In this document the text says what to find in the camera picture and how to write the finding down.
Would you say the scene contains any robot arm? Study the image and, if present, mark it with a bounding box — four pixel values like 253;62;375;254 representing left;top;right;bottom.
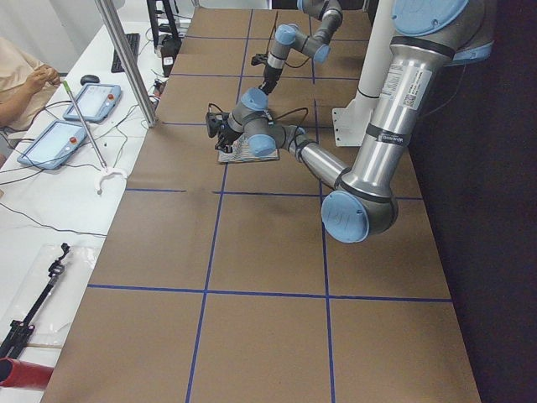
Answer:
206;1;497;243
251;0;343;95

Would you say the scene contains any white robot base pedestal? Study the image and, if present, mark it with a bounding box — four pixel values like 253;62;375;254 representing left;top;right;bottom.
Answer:
332;0;394;147

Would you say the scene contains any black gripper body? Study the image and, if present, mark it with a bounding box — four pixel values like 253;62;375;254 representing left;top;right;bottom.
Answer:
206;112;240;152
251;52;282;95

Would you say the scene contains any black stool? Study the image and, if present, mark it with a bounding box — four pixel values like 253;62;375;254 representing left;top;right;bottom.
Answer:
146;0;181;48

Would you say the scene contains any lower blue teach pendant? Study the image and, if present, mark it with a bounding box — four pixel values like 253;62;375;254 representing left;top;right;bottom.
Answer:
17;119;86;170

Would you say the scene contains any black computer mouse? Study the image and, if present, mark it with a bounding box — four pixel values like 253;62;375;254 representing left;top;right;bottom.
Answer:
80;75;100;85

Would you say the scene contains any blue teach pendant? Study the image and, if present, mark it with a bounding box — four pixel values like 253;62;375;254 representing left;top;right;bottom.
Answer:
76;83;122;123
17;119;86;170

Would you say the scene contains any black power adapter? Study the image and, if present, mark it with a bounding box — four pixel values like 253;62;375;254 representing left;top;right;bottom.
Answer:
158;35;182;77

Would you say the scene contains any aluminium frame post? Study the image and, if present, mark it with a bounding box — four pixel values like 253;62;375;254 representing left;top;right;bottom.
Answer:
95;0;157;128

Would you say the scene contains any navy white striped polo shirt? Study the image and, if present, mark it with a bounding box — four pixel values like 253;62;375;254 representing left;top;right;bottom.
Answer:
217;135;279;164

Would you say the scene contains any black keyboard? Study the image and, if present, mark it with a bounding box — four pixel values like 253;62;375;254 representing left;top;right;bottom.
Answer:
110;32;141;74

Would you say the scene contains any upper blue teach pendant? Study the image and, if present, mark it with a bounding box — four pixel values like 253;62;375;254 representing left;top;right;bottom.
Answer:
76;83;122;123

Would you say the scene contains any person in beige clothes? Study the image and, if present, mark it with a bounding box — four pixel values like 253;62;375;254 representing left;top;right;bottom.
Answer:
1;37;60;131

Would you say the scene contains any red cylinder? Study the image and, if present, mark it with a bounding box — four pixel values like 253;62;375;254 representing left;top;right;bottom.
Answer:
1;358;54;390

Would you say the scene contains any black camera tripod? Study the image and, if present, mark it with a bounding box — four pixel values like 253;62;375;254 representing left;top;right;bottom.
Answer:
0;242;72;360

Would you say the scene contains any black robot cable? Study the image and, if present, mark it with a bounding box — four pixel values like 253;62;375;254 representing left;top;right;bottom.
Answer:
268;107;310;139

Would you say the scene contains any metal rod with hook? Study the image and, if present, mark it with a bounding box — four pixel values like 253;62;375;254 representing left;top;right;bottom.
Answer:
62;81;128;195

